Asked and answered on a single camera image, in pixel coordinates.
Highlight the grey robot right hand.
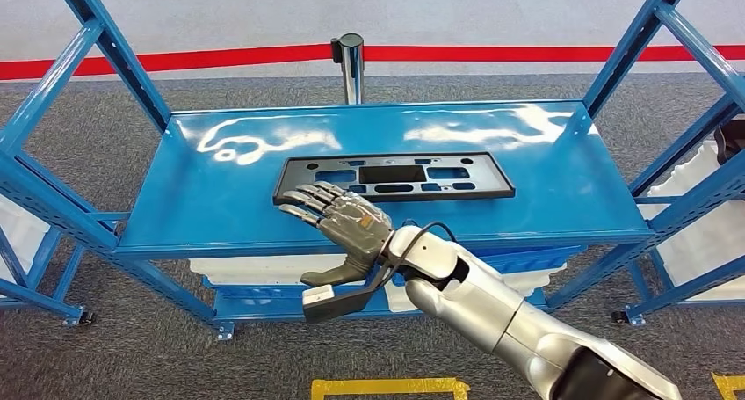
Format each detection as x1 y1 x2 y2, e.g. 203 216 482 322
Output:
278 181 395 287

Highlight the black plastic panel part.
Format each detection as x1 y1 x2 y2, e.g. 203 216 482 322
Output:
271 151 517 207

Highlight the blue plastic crate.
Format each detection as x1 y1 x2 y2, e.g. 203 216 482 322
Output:
391 245 588 287

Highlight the yellow floor tape square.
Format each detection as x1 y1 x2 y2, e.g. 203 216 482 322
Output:
711 373 745 400

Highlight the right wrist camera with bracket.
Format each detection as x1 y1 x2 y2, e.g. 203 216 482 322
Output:
301 269 397 324

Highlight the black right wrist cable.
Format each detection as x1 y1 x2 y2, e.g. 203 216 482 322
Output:
372 221 458 287

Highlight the chrome stanchion post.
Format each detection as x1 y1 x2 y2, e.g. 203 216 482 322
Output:
330 33 365 105

